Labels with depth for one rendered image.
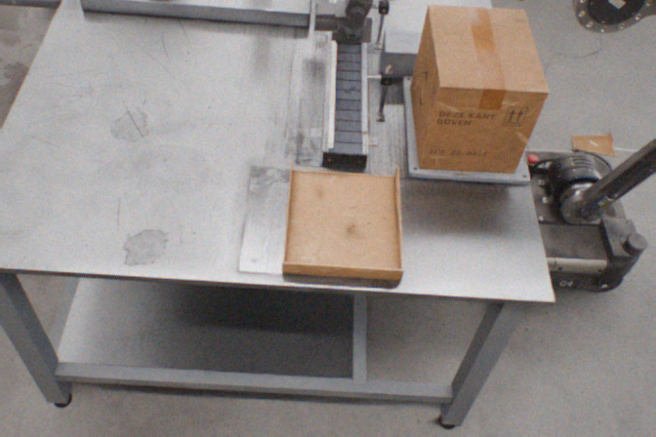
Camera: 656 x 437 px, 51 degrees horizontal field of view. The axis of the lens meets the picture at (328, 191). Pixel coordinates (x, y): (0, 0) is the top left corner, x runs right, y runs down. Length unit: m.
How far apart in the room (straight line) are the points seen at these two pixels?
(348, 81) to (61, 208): 0.79
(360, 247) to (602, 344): 1.27
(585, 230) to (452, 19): 1.10
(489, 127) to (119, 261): 0.87
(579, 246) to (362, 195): 1.06
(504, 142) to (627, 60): 2.15
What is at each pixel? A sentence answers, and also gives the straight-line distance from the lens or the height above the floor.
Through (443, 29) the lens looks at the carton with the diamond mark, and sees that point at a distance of 1.68.
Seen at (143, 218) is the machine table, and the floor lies 0.83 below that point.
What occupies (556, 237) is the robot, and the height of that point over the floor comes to 0.24.
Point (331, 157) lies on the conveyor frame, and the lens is 1.68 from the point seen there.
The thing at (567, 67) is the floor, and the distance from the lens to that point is 3.59.
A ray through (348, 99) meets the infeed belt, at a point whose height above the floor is 0.88.
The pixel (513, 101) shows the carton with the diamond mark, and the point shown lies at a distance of 1.58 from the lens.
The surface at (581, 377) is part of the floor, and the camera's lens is 2.52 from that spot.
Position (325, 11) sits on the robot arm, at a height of 1.11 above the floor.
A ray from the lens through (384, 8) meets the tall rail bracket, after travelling 1.99.
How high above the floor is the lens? 2.09
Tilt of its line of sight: 50 degrees down
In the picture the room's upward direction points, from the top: 6 degrees clockwise
